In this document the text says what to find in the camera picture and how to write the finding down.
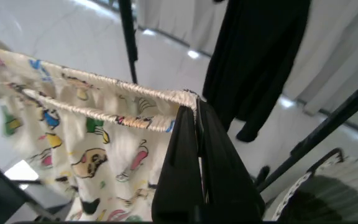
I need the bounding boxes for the cream printed garment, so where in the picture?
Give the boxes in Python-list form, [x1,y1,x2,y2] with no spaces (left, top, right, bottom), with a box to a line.
[0,34,198,222]

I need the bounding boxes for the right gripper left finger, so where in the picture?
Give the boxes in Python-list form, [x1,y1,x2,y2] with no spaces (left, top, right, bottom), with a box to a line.
[151,105,204,222]

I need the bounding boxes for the white laundry basket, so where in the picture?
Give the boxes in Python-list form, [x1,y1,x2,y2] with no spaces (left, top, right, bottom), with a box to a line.
[272,147,358,222]

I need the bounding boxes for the black clothes rack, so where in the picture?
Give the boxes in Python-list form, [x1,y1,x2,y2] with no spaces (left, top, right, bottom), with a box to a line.
[118,0,358,194]

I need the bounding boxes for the black t-shirt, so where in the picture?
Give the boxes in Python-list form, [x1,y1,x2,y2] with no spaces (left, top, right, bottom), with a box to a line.
[202,0,312,143]

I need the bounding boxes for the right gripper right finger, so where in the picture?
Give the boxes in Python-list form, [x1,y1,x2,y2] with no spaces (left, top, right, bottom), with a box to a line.
[197,99,266,222]

